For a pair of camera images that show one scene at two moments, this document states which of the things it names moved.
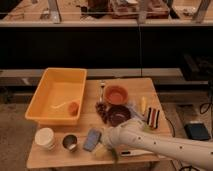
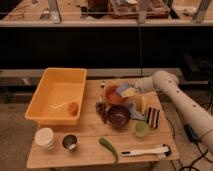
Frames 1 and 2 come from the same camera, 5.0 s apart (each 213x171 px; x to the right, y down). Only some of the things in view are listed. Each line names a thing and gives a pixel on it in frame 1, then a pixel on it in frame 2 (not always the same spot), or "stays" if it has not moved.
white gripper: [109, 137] → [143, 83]
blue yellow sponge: [92, 139] → [121, 88]
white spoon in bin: [54, 106] stays
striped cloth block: [153, 117] stays
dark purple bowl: [118, 114] stays
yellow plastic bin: [58, 98] stays
